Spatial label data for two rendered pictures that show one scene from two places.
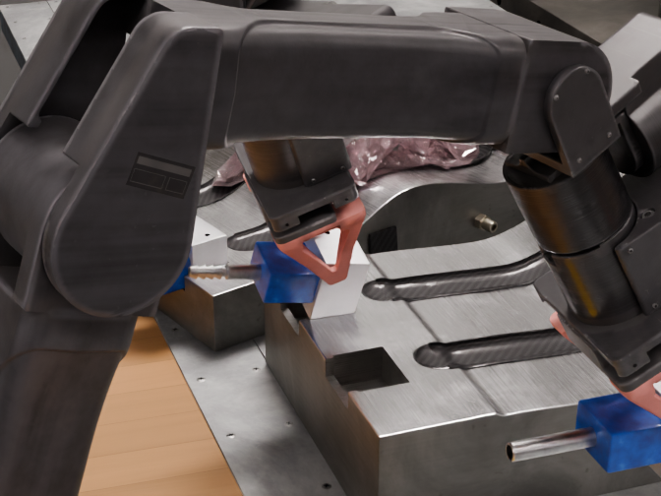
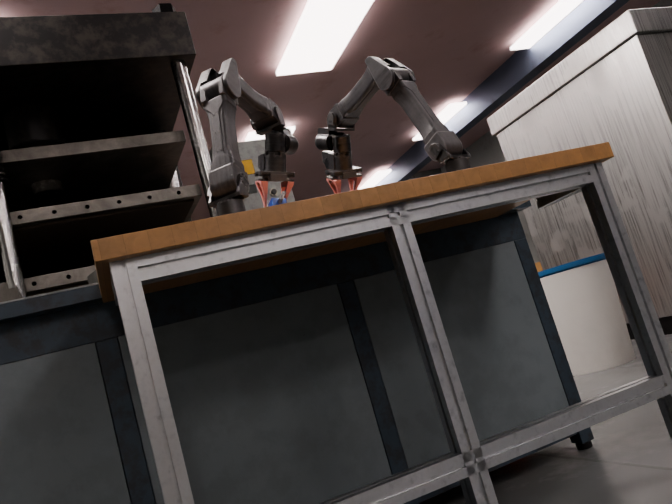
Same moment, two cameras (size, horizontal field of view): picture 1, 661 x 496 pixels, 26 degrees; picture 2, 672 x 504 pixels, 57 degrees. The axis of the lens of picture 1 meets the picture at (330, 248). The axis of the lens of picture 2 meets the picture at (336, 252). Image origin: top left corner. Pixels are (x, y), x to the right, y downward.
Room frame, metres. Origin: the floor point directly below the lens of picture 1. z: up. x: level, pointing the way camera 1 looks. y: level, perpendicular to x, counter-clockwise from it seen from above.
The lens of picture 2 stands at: (1.00, 1.71, 0.50)
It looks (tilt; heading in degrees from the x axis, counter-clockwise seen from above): 8 degrees up; 265
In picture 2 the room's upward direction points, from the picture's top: 16 degrees counter-clockwise
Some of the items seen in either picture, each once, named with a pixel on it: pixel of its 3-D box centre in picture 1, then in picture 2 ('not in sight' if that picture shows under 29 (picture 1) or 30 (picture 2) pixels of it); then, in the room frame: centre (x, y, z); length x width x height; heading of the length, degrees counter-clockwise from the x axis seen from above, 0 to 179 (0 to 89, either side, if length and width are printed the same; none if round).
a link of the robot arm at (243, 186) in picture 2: not in sight; (227, 192); (1.07, 0.36, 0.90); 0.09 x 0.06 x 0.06; 155
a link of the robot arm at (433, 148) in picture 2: not in sight; (449, 152); (0.50, 0.19, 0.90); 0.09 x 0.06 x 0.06; 34
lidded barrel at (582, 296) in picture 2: not in sight; (580, 315); (-0.56, -1.74, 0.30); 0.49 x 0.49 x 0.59
